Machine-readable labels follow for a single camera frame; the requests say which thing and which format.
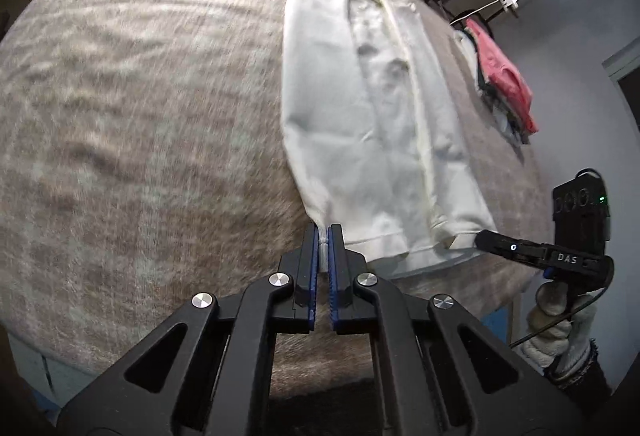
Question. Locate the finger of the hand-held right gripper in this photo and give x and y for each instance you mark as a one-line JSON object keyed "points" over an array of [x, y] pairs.
{"points": [[505, 247]]}

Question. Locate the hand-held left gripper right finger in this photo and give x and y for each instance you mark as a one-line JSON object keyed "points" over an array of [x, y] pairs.
{"points": [[334, 276]]}

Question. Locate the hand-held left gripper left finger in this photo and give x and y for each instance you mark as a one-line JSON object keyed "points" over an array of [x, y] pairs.
{"points": [[314, 276]]}

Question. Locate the person's right forearm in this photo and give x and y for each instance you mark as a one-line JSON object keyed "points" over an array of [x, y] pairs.
{"points": [[582, 378]]}

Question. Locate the pink folded garment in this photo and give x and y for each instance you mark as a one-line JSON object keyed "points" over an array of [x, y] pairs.
{"points": [[502, 70]]}

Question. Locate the stack of folded clothes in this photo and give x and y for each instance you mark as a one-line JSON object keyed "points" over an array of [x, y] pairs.
{"points": [[492, 105]]}

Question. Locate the person's right hand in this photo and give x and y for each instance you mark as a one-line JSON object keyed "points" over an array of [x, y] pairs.
{"points": [[555, 331]]}

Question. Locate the white hooded sweater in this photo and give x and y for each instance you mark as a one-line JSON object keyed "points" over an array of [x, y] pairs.
{"points": [[380, 125]]}

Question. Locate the beige plaid blanket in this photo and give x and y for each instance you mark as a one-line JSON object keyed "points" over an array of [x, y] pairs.
{"points": [[140, 140]]}

